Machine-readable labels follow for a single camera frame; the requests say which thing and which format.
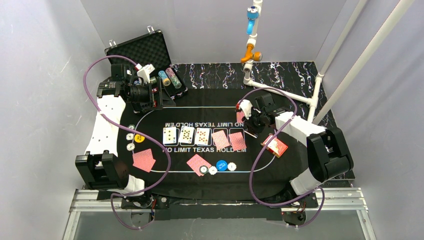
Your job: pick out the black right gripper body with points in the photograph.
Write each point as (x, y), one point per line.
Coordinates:
(251, 122)

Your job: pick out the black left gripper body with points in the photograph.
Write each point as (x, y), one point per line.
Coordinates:
(157, 99)

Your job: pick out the red playing card box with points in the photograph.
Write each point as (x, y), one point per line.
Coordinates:
(276, 146)

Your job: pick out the face-up spade card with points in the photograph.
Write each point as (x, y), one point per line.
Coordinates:
(186, 135)
(169, 136)

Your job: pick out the white grey poker chip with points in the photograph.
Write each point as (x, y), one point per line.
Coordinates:
(231, 166)
(130, 146)

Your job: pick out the blue small blind button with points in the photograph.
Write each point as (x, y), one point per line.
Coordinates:
(221, 165)

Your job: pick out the yellow big blind button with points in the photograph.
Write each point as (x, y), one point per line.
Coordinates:
(139, 138)

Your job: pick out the face-up diamond card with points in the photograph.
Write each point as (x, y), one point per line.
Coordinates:
(202, 136)

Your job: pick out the white blue poker chip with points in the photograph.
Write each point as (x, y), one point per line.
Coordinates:
(212, 170)
(130, 136)

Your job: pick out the red backed playing card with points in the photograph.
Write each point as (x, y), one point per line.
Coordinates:
(196, 162)

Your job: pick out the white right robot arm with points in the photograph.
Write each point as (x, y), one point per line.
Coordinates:
(328, 154)

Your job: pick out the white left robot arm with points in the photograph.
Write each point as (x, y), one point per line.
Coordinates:
(100, 166)

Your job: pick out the blue chip stack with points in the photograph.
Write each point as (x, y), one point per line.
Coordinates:
(164, 78)

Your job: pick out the pink green chip stack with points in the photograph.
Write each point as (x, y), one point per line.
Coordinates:
(173, 78)

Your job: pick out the black aluminium chip case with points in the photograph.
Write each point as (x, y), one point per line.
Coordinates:
(151, 49)

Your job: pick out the black poker table mat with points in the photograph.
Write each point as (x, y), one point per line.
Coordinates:
(213, 109)

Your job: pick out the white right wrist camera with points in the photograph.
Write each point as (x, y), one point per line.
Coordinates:
(245, 106)

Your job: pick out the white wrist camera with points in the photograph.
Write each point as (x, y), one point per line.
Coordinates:
(143, 72)
(245, 106)

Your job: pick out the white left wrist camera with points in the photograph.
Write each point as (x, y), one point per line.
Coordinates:
(143, 72)

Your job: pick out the white pvc pipe frame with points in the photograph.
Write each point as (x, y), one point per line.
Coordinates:
(301, 81)

